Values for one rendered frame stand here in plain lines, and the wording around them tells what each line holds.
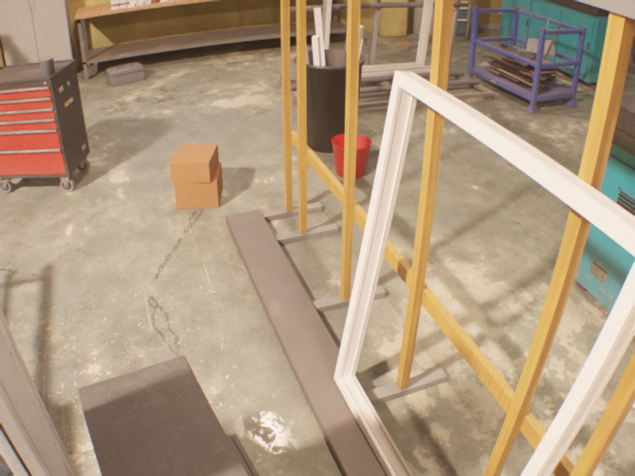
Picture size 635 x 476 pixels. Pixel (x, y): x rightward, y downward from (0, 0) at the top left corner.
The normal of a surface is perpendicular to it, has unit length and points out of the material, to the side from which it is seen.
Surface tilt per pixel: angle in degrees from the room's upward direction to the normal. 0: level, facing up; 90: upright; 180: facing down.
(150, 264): 0
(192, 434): 0
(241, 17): 90
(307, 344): 0
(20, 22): 90
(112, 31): 90
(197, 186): 90
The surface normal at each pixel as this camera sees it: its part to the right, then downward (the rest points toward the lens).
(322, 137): -0.22, 0.58
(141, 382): 0.00, -0.84
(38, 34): 0.35, 0.51
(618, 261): -0.94, 0.18
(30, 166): -0.01, 0.54
